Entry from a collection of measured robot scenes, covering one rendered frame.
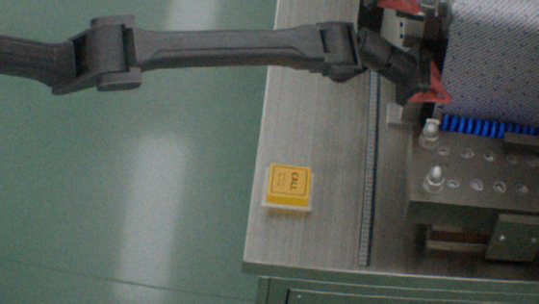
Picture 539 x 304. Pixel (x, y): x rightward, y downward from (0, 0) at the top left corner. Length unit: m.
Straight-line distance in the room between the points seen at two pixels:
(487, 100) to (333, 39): 0.32
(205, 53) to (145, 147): 1.54
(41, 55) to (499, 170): 0.80
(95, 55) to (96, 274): 1.39
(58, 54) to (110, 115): 1.66
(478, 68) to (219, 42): 0.46
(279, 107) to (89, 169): 1.15
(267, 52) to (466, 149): 0.41
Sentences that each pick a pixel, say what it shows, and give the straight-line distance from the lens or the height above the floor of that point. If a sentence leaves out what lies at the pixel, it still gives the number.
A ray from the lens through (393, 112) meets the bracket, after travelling 2.25.
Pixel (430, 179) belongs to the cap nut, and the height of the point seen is 1.06.
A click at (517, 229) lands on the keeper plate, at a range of 2.01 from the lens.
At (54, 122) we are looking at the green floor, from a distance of 3.43.
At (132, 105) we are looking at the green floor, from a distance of 3.46.
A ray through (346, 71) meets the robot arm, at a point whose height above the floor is 1.17.
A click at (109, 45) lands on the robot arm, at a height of 1.30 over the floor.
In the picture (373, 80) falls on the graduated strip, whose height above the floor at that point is 0.90.
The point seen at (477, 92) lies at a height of 1.09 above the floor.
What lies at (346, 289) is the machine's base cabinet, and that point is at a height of 0.84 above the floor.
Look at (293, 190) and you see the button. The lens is 2.09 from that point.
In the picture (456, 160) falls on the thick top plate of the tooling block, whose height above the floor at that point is 1.03.
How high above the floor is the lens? 2.55
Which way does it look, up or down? 49 degrees down
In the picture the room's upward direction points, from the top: 6 degrees clockwise
